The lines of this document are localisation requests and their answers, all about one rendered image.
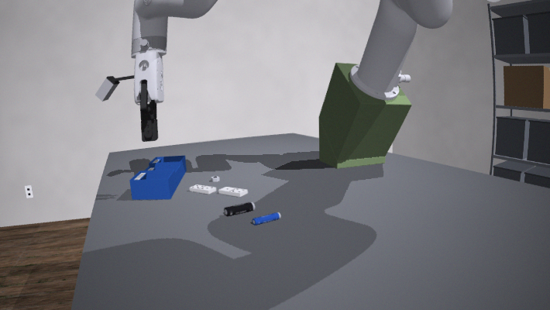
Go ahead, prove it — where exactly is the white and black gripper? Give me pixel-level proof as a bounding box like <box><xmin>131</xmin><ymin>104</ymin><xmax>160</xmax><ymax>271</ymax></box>
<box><xmin>131</xmin><ymin>50</ymin><xmax>167</xmax><ymax>142</ymax></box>

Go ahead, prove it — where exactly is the white domino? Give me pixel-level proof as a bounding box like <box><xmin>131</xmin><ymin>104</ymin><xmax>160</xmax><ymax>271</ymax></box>
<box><xmin>218</xmin><ymin>187</ymin><xmax>248</xmax><ymax>197</ymax></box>
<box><xmin>190</xmin><ymin>184</ymin><xmax>216</xmax><ymax>194</ymax></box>

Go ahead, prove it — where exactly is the blue battery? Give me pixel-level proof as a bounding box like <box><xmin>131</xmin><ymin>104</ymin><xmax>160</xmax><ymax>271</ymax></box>
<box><xmin>253</xmin><ymin>212</ymin><xmax>280</xmax><ymax>225</ymax></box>

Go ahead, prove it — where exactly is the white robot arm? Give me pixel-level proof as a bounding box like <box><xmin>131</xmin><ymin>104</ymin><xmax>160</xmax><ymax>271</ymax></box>
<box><xmin>95</xmin><ymin>0</ymin><xmax>452</xmax><ymax>101</ymax></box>

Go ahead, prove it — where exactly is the blue rack of labelled bins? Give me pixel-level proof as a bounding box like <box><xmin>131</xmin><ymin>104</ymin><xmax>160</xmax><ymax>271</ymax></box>
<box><xmin>129</xmin><ymin>156</ymin><xmax>187</xmax><ymax>200</ymax></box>

